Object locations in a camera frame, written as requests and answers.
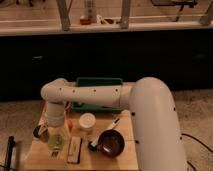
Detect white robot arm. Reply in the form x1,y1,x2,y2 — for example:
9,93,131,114
41,77,187,171

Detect clear green plastic cup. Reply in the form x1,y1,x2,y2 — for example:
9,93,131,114
48,126,68,150

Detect metal cup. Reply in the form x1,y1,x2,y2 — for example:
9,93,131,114
33,125,49,142

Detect green plastic tray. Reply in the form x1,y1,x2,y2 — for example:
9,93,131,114
72,77,123,113

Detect white round container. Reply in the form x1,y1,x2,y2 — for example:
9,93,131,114
79,113,96,131

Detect orange object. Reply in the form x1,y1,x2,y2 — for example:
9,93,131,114
66,119,73,130

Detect dark brown bowl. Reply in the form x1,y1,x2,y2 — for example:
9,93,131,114
97,129,125,158

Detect red white object on shelf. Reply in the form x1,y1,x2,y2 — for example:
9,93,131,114
79,0,98,26

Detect wooden block with black edges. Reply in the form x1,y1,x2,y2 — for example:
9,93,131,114
67,137,82,164

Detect black pole at left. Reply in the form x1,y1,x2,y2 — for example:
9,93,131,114
4,136,15,171

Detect white handled black brush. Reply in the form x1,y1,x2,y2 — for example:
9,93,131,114
88,118,120,151

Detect black cable on floor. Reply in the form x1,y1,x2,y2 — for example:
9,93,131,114
181,132,213,171

